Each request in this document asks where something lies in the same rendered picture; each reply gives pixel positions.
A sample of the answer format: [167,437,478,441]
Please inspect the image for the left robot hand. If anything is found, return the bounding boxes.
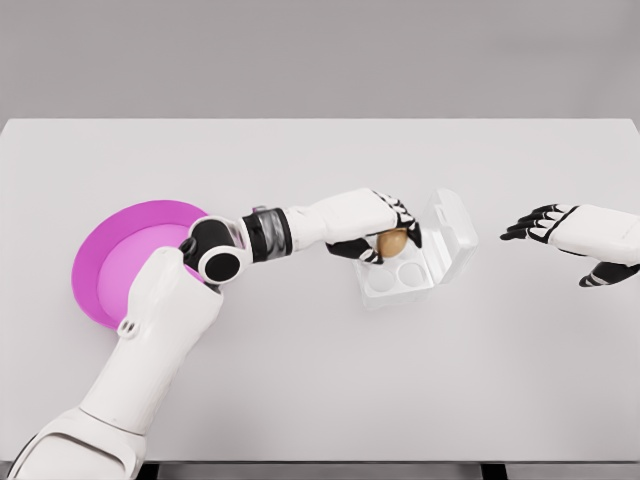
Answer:
[313,187,424,265]

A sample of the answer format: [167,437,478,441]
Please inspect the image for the pink round plate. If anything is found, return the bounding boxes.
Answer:
[71,199,210,331]

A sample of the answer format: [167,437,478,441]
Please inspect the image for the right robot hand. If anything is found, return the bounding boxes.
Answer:
[499,203,640,288]

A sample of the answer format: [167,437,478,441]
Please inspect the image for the clear plastic egg box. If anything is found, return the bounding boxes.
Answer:
[351,187,479,312]

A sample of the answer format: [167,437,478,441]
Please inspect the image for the brown egg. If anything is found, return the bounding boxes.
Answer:
[376,228,407,260]

